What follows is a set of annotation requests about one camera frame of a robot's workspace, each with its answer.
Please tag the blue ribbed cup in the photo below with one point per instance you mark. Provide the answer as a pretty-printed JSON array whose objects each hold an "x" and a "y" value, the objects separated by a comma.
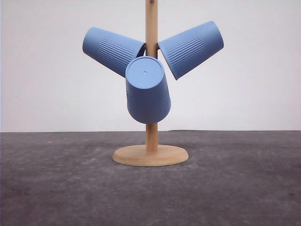
[
  {"x": 148, "y": 94},
  {"x": 186, "y": 50},
  {"x": 111, "y": 50}
]

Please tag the wooden cup tree stand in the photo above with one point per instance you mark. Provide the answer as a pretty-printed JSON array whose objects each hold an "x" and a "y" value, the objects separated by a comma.
[{"x": 151, "y": 154}]

